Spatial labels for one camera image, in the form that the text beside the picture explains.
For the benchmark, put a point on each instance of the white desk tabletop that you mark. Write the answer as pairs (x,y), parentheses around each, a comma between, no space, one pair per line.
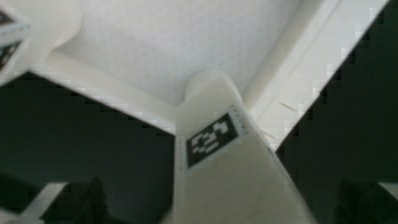
(148,41)

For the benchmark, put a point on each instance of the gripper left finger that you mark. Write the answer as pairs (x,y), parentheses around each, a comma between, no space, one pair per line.
(69,203)

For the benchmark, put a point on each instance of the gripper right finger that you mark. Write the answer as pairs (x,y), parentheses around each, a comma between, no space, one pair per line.
(366,203)

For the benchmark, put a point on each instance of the white L-shaped wall fence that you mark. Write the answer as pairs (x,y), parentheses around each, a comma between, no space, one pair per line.
(313,49)

